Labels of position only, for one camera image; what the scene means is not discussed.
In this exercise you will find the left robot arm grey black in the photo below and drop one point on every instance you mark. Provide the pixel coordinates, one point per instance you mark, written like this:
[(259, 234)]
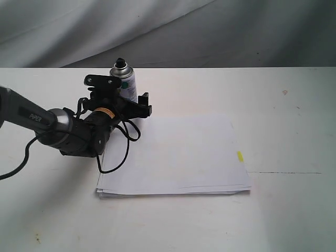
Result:
[(64, 130)]

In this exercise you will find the white dotted spray paint can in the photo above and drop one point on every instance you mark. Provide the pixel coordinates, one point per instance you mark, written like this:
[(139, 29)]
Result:
[(126, 74)]

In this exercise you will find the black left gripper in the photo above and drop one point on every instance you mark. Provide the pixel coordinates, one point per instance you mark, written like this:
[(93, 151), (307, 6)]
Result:
[(107, 107)]

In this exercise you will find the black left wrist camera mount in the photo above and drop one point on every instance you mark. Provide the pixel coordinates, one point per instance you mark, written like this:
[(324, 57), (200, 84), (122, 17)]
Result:
[(102, 82)]

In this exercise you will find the grey backdrop cloth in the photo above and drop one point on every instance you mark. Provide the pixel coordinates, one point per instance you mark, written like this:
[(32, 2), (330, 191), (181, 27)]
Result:
[(167, 34)]

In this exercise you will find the stack of white paper sheets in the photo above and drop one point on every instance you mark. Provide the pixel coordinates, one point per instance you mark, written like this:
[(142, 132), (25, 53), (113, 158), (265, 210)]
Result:
[(174, 155)]

